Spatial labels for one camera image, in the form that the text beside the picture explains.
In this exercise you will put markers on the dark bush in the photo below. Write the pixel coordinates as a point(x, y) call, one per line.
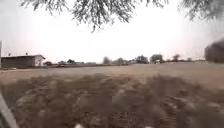
point(216, 52)

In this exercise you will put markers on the low building with flat roof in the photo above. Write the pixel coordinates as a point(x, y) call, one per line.
point(20, 61)

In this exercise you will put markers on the overhanging tree branches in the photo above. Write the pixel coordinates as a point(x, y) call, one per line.
point(96, 10)

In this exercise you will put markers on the row of distant trees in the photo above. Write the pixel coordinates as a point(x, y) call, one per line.
point(141, 60)

